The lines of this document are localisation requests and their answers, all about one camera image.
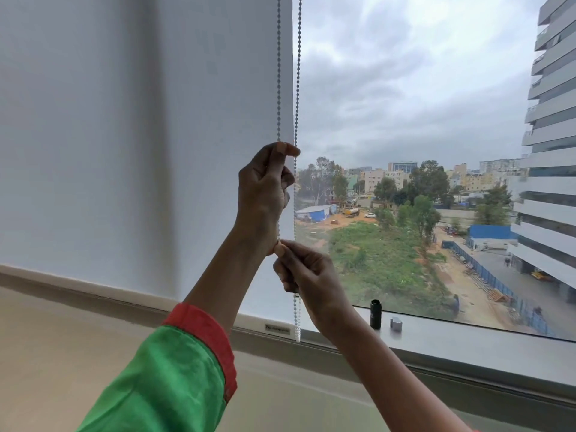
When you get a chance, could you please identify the person's right hand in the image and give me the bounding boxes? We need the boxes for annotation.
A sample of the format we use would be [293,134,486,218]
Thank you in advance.
[272,240,356,334]

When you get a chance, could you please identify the person's left hand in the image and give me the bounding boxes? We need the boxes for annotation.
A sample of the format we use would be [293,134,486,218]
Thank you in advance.
[235,141,301,257]

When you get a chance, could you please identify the white bead chain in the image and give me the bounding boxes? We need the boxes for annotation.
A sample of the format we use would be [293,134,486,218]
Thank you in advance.
[275,0,303,343]

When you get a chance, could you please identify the white roller blind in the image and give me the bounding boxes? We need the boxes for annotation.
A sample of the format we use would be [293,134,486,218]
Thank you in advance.
[0,0,301,343]

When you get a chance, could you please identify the person's right forearm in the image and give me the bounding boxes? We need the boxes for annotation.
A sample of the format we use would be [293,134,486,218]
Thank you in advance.
[314,305,473,432]

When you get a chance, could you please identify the person's left forearm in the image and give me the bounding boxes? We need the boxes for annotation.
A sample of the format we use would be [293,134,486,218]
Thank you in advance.
[184,229,271,334]

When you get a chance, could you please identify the person's left green sleeve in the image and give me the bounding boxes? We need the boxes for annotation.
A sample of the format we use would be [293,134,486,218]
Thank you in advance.
[76,303,238,432]

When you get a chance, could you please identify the tall white balconied building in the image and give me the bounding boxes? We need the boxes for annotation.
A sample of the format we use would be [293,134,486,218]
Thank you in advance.
[508,0,576,304]

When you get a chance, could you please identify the grey aluminium window frame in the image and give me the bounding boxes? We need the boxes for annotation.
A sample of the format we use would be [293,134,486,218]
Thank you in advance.
[0,272,576,428]

